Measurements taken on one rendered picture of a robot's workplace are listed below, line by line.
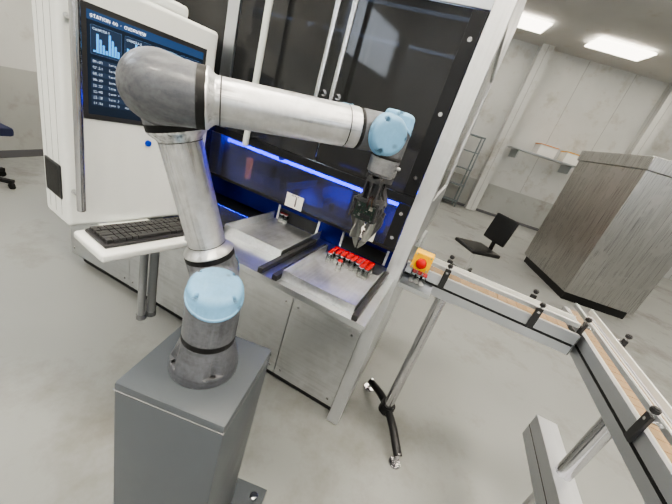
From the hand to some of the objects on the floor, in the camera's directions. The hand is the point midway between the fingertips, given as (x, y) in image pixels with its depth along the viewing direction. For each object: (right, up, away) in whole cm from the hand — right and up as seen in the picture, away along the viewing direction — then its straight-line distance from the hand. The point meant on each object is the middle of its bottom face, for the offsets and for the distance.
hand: (358, 242), depth 89 cm
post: (-8, -90, +74) cm, 117 cm away
